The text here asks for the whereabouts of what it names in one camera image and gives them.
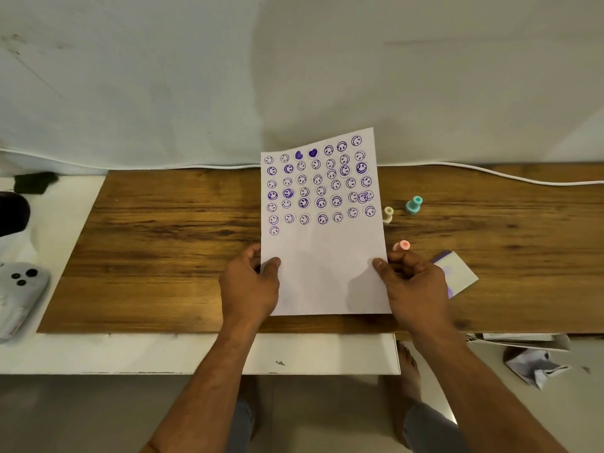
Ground person's right hand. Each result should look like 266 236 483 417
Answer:
372 250 456 340

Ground person's left hand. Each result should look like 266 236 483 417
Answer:
218 243 282 329

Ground white paper with purple stamps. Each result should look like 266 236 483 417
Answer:
260 127 393 317

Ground person's right forearm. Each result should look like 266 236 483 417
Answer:
409 325 568 453

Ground person's left forearm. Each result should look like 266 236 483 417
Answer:
141 321 259 453

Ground small white purple-stained paper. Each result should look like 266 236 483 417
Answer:
432 250 479 300

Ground person's right foot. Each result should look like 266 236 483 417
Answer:
394 341 423 411

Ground brown wooden board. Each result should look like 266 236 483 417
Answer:
37 164 604 335

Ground person's left leg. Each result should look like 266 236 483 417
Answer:
226 376 260 453

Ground person's leg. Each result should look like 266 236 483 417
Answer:
402 402 470 453
226 376 260 453

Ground flat white paper sheets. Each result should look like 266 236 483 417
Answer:
466 333 572 352

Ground person's right leg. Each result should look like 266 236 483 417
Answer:
402 402 470 453

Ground crumpled white paper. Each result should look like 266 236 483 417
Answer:
503 348 572 390

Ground dark green cloth piece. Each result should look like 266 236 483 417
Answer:
13 172 59 195

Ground grey phone with case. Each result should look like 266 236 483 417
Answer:
0 262 51 344

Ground black rounded object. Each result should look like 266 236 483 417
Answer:
0 192 31 238

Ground white cable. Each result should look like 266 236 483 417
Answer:
0 147 604 187

